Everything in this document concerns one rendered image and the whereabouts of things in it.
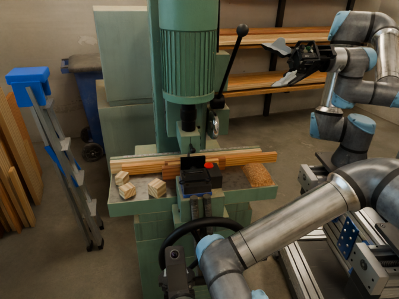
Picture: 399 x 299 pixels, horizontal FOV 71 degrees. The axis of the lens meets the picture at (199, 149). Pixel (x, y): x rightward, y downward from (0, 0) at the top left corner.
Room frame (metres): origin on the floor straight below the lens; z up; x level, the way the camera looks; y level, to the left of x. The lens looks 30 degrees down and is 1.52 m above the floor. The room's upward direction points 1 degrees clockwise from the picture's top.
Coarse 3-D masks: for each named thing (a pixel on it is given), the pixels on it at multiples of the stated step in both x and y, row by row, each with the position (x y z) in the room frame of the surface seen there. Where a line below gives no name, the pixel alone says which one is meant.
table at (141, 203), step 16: (112, 176) 0.86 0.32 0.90; (144, 176) 0.87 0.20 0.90; (160, 176) 0.87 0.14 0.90; (224, 176) 0.88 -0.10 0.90; (240, 176) 0.88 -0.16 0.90; (112, 192) 0.77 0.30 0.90; (144, 192) 0.77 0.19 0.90; (224, 192) 0.79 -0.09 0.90; (240, 192) 0.80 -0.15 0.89; (256, 192) 0.81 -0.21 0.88; (272, 192) 0.82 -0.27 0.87; (112, 208) 0.71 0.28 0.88; (128, 208) 0.72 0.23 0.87; (144, 208) 0.73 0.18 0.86; (160, 208) 0.74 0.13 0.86; (176, 208) 0.73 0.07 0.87; (224, 208) 0.73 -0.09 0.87; (176, 224) 0.66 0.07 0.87
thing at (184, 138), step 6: (180, 126) 0.95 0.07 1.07; (180, 132) 0.90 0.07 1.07; (186, 132) 0.91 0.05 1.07; (192, 132) 0.91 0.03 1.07; (198, 132) 0.91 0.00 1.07; (180, 138) 0.88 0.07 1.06; (186, 138) 0.88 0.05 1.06; (192, 138) 0.88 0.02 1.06; (198, 138) 0.89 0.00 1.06; (180, 144) 0.88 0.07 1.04; (186, 144) 0.88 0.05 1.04; (192, 144) 0.88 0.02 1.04; (198, 144) 0.89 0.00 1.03; (180, 150) 0.88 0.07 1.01; (186, 150) 0.88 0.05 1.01; (198, 150) 0.89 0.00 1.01
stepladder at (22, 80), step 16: (16, 80) 1.27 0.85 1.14; (32, 80) 1.29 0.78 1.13; (16, 96) 1.25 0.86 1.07; (32, 96) 1.26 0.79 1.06; (32, 112) 1.27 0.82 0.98; (48, 112) 1.41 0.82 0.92; (48, 128) 1.27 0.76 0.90; (48, 144) 1.27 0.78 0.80; (64, 144) 1.37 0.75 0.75; (64, 160) 1.29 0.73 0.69; (64, 176) 1.30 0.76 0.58; (80, 176) 1.41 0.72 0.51; (80, 192) 1.32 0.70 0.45; (96, 208) 1.41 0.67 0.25; (80, 224) 1.28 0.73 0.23; (96, 240) 1.29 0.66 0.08
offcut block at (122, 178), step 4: (120, 172) 0.84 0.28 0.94; (124, 172) 0.84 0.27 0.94; (128, 172) 0.84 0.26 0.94; (116, 176) 0.81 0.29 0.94; (120, 176) 0.82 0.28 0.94; (124, 176) 0.82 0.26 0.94; (128, 176) 0.84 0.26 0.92; (116, 180) 0.81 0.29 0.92; (120, 180) 0.81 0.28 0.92; (124, 180) 0.81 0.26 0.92; (128, 180) 0.84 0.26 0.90; (116, 184) 0.81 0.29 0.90; (120, 184) 0.81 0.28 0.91; (124, 184) 0.81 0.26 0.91
